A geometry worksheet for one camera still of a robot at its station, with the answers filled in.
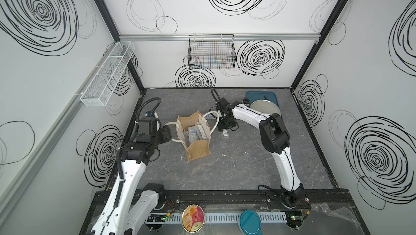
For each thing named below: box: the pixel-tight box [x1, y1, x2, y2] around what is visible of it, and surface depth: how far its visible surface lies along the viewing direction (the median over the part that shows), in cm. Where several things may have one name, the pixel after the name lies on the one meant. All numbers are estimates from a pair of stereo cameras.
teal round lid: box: [239, 209, 264, 235], surface depth 64 cm
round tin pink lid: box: [181, 204, 206, 234], surface depth 68 cm
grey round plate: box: [249, 99, 281, 116], surface depth 111 cm
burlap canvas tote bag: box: [164, 109, 220, 163], surface depth 89 cm
